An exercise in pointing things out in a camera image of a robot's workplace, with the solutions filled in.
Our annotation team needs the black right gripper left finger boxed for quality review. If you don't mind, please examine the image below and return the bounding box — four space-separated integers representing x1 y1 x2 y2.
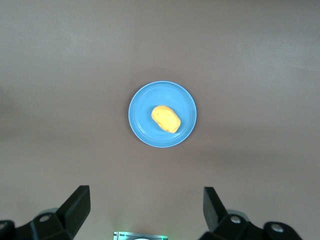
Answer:
0 184 91 240

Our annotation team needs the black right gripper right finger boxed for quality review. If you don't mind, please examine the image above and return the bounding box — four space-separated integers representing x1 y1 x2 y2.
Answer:
199 186 311 240

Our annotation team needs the yellow potato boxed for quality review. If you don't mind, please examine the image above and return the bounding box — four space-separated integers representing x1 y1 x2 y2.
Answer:
151 104 182 134

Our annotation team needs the blue round plate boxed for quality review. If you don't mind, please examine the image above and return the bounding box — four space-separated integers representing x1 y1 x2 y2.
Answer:
128 80 198 149

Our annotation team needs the brown table cover sheet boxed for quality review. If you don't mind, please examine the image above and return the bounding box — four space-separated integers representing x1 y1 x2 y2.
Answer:
0 0 320 240

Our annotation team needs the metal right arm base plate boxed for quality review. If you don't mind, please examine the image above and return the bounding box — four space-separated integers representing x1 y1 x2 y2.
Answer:
113 231 169 240

